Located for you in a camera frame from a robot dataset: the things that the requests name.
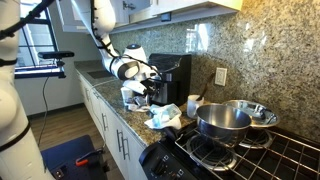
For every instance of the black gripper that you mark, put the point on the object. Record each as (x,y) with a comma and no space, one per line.
(152,85)

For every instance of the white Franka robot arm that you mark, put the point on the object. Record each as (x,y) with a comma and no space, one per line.
(10,106)

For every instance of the brown and white crumpled cloth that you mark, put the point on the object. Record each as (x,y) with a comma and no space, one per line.
(138,105)

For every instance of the white paper cup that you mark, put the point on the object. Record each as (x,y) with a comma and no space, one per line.
(125,96)

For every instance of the black coffee machine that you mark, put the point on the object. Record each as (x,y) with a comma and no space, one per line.
(181,76)

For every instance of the white and blue towel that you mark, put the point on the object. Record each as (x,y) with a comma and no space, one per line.
(165,116)

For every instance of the white ceramic mug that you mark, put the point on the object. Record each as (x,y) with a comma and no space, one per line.
(192,106)

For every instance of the dark utensil in mug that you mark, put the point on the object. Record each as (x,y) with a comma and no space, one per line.
(205,86)

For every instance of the kitchen sink basin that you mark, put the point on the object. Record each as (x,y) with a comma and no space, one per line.
(98,74)

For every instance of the white lower cabinets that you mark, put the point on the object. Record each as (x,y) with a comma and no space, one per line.
(110,140)

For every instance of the black under-cabinet box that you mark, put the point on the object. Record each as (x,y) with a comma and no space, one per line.
(165,17)

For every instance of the stainless steel pot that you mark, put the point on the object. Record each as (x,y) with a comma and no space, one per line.
(221,123)

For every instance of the white upper cabinet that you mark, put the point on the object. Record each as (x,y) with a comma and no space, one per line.
(200,8)

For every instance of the dark blue robot cart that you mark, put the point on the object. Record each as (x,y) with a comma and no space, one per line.
(70,156)

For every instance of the stainless steel bowl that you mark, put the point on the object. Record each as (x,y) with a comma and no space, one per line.
(260,115)

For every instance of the black gas stove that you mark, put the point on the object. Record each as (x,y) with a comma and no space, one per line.
(266,160)

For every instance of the white wall outlet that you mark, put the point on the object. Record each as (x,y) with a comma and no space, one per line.
(220,76)

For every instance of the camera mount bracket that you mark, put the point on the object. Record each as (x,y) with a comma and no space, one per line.
(60,63)

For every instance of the black stereo camera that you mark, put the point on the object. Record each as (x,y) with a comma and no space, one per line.
(55,54)

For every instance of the window with dark frame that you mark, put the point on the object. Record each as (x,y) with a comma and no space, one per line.
(36,43)

